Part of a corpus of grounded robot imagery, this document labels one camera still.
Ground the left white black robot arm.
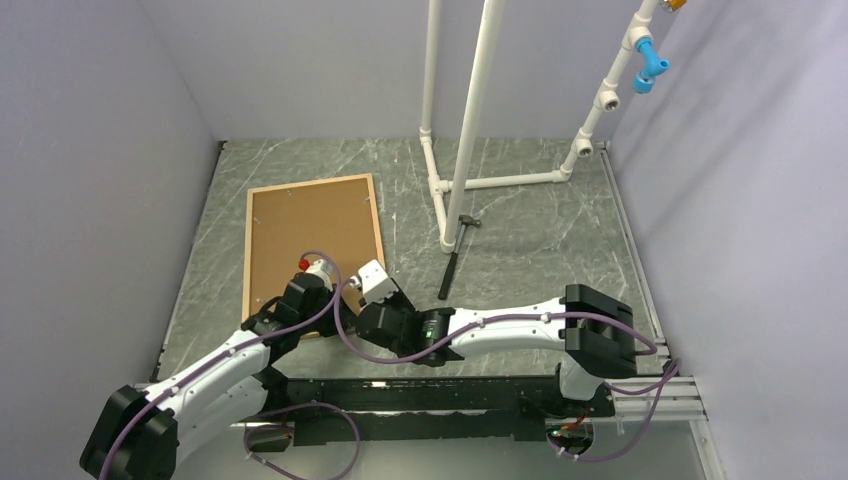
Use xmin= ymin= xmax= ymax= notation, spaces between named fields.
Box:
xmin=79 ymin=269 xmax=334 ymax=479

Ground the aluminium extrusion rail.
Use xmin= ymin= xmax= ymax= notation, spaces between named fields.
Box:
xmin=611 ymin=376 xmax=707 ymax=422

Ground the white PVC pipe structure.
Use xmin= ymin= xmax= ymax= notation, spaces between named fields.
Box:
xmin=419 ymin=1 xmax=664 ymax=253

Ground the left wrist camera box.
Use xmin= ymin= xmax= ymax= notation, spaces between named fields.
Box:
xmin=298 ymin=258 xmax=335 ymax=291

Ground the wooden picture frame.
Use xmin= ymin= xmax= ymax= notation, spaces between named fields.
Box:
xmin=227 ymin=174 xmax=385 ymax=357

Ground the black handle hammer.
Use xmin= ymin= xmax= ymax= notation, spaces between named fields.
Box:
xmin=437 ymin=215 xmax=481 ymax=301

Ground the blue pipe fitting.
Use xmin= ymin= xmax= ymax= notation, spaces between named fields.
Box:
xmin=632 ymin=37 xmax=671 ymax=94

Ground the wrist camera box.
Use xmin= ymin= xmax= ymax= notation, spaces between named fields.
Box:
xmin=350 ymin=259 xmax=399 ymax=308
xmin=298 ymin=258 xmax=335 ymax=291

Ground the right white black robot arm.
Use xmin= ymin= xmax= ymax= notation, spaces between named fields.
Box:
xmin=353 ymin=284 xmax=638 ymax=415

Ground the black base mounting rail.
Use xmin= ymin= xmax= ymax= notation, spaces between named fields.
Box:
xmin=252 ymin=375 xmax=615 ymax=446

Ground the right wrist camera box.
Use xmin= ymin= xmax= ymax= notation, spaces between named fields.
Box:
xmin=350 ymin=259 xmax=399 ymax=308

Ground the yellow pipe cap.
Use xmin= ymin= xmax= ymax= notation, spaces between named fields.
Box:
xmin=659 ymin=0 xmax=687 ymax=12

